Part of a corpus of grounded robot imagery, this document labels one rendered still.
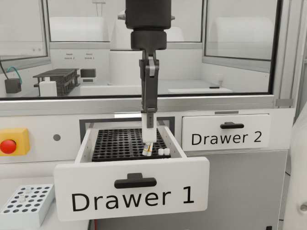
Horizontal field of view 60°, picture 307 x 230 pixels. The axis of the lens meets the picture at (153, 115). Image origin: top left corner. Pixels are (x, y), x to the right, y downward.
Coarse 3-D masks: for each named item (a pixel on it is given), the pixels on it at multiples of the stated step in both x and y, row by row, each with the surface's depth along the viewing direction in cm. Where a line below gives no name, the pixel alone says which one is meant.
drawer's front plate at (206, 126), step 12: (192, 120) 82; (204, 120) 83; (216, 120) 84; (228, 120) 84; (240, 120) 85; (252, 120) 85; (264, 120) 86; (192, 132) 83; (204, 132) 84; (216, 132) 84; (228, 132) 85; (240, 132) 86; (252, 132) 86; (264, 132) 87; (216, 144) 85; (228, 144) 86; (240, 144) 87; (252, 144) 87; (264, 144) 88
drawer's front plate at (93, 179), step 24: (72, 168) 48; (96, 168) 48; (120, 168) 49; (144, 168) 50; (168, 168) 50; (192, 168) 51; (72, 192) 49; (96, 192) 50; (120, 192) 50; (144, 192) 51; (192, 192) 52; (72, 216) 50; (96, 216) 51; (120, 216) 51
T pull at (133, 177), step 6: (132, 174) 49; (138, 174) 49; (120, 180) 46; (126, 180) 46; (132, 180) 46; (138, 180) 46; (144, 180) 46; (150, 180) 46; (114, 186) 46; (120, 186) 46; (126, 186) 46; (132, 186) 46; (138, 186) 46; (144, 186) 46; (150, 186) 47
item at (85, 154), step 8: (88, 128) 83; (96, 128) 83; (104, 128) 83; (112, 128) 83; (120, 128) 84; (128, 128) 84; (160, 128) 85; (168, 128) 83; (88, 136) 75; (96, 136) 83; (168, 136) 78; (88, 144) 74; (168, 144) 78; (176, 144) 69; (80, 152) 63; (88, 152) 74; (176, 152) 67; (80, 160) 59; (88, 160) 73
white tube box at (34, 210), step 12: (24, 192) 65; (36, 192) 66; (48, 192) 64; (12, 204) 60; (24, 204) 60; (36, 204) 60; (48, 204) 64; (0, 216) 56; (12, 216) 56; (24, 216) 56; (36, 216) 57; (0, 228) 56; (12, 228) 57; (24, 228) 57
